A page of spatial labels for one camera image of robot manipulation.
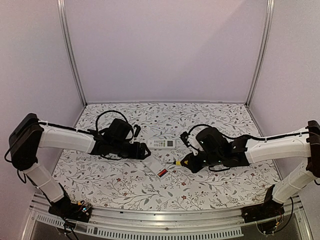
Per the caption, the yellow handled screwdriver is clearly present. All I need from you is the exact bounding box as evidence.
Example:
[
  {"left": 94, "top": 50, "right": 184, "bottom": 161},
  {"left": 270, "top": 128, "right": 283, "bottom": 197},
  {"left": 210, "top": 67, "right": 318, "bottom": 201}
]
[{"left": 167, "top": 161, "right": 181, "bottom": 166}]

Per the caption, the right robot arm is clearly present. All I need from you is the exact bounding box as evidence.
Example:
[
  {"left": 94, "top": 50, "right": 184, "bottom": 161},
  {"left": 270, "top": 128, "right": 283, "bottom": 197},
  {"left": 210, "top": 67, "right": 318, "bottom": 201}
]
[{"left": 175, "top": 120, "right": 320, "bottom": 218}]

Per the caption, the aluminium frame post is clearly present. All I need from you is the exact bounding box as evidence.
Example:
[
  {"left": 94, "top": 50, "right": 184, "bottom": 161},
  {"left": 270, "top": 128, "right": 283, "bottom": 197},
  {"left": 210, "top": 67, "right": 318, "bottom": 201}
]
[
  {"left": 56, "top": 0, "right": 88, "bottom": 107},
  {"left": 245, "top": 0, "right": 275, "bottom": 108}
]

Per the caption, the plain white remote control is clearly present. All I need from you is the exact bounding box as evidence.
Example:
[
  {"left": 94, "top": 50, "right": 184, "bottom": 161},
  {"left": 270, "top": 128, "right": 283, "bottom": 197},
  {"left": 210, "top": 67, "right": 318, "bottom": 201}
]
[{"left": 142, "top": 159, "right": 169, "bottom": 179}]

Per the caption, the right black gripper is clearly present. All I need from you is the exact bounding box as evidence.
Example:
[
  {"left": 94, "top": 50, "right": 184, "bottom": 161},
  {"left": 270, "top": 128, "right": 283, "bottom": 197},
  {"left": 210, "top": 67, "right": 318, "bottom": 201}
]
[{"left": 180, "top": 151, "right": 223, "bottom": 174}]

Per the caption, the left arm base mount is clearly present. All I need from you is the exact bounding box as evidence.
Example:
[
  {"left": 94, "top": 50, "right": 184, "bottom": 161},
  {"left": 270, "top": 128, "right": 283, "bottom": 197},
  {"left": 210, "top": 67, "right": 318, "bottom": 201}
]
[{"left": 48, "top": 199, "right": 93, "bottom": 223}]

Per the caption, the front aluminium rail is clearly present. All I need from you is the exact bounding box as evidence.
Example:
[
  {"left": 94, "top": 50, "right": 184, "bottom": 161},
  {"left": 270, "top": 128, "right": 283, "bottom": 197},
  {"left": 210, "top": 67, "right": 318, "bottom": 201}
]
[{"left": 19, "top": 193, "right": 313, "bottom": 240}]

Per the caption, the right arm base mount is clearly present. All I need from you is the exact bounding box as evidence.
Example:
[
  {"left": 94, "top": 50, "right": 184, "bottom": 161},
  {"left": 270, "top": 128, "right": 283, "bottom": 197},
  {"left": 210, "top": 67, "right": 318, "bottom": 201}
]
[{"left": 241, "top": 203, "right": 285, "bottom": 235}]

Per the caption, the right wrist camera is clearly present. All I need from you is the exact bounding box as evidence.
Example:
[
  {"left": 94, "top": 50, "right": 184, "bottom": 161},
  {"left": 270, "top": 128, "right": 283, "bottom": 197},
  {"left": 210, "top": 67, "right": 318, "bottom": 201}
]
[{"left": 180, "top": 131, "right": 199, "bottom": 155}]

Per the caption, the right aluminium frame post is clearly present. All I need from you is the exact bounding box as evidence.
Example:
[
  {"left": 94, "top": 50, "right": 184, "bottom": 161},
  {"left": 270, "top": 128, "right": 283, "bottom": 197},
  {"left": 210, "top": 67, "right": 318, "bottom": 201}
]
[{"left": 245, "top": 0, "right": 275, "bottom": 108}]

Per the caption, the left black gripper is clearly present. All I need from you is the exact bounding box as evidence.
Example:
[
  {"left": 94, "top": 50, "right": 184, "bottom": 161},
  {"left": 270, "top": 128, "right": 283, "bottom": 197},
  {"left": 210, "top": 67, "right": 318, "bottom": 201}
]
[{"left": 111, "top": 140, "right": 152, "bottom": 160}]

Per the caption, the left aluminium frame post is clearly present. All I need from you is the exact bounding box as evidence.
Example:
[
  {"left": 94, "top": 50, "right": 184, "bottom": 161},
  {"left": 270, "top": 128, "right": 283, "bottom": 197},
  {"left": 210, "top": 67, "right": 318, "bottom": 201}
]
[{"left": 56, "top": 0, "right": 88, "bottom": 107}]

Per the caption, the white remote with screen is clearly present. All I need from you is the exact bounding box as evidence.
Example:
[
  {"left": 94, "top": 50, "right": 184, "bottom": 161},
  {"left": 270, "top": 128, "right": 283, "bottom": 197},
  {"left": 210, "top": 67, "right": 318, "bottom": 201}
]
[{"left": 147, "top": 138, "right": 176, "bottom": 150}]

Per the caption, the floral patterned table mat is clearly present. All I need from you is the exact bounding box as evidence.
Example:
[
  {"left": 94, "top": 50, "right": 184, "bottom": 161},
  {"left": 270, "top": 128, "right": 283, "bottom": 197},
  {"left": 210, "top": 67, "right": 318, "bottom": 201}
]
[{"left": 53, "top": 103, "right": 280, "bottom": 211}]

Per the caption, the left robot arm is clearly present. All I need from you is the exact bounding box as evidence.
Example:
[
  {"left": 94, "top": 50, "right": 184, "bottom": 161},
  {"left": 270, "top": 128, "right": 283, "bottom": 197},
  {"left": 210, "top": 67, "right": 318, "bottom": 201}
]
[{"left": 4, "top": 113, "right": 151, "bottom": 217}]

